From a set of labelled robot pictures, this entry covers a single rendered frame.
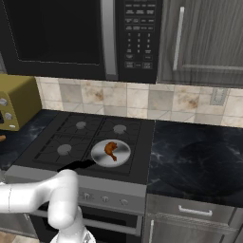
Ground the brown chicken drumstick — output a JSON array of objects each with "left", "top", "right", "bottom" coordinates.
[{"left": 103, "top": 141, "right": 119, "bottom": 162}]

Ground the black gas hob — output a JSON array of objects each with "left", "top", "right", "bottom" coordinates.
[{"left": 12, "top": 110, "right": 157, "bottom": 186}]

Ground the silver stove control panel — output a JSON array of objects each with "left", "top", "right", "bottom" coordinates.
[{"left": 4, "top": 164, "right": 148, "bottom": 216}]

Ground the black microwave oven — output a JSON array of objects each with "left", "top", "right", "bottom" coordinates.
[{"left": 0, "top": 0, "right": 164, "bottom": 84}]

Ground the yellow toaster oven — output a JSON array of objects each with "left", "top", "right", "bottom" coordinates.
[{"left": 0, "top": 73, "right": 43, "bottom": 132}]

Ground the black microwave door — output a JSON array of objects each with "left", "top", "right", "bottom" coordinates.
[{"left": 0, "top": 0, "right": 120, "bottom": 82}]

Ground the black oven door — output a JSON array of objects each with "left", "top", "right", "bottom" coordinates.
[{"left": 28, "top": 202, "right": 145, "bottom": 243}]

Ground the grey base cupboard door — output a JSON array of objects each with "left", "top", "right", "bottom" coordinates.
[{"left": 142, "top": 214, "right": 243, "bottom": 243}]

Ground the grey drawer front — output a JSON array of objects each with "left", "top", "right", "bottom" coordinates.
[{"left": 145, "top": 193, "right": 243, "bottom": 226}]

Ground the grey base cupboard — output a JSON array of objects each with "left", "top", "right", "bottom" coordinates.
[{"left": 0, "top": 211, "right": 40, "bottom": 239}]

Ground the silver frying pan black handle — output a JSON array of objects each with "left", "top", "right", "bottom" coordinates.
[{"left": 57, "top": 139, "right": 132, "bottom": 174}]

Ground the silver microwave door handle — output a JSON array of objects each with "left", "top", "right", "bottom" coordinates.
[{"left": 100, "top": 0, "right": 120, "bottom": 81}]

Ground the grey wall socket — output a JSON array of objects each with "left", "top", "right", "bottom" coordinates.
[{"left": 210, "top": 87, "right": 229, "bottom": 106}]

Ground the silver wall cupboard handle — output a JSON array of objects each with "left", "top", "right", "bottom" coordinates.
[{"left": 172, "top": 6, "right": 186, "bottom": 72}]

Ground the silver oven door handle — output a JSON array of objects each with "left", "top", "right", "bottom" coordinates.
[{"left": 29, "top": 208, "right": 144, "bottom": 237}]

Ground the silver base cupboard handle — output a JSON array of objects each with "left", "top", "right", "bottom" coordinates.
[{"left": 148, "top": 219, "right": 156, "bottom": 243}]

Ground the silver drawer handle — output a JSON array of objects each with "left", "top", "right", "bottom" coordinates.
[{"left": 178, "top": 204, "right": 214, "bottom": 217}]

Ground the grey wooden wall cupboard door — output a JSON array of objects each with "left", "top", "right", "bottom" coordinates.
[{"left": 157, "top": 0, "right": 243, "bottom": 89}]

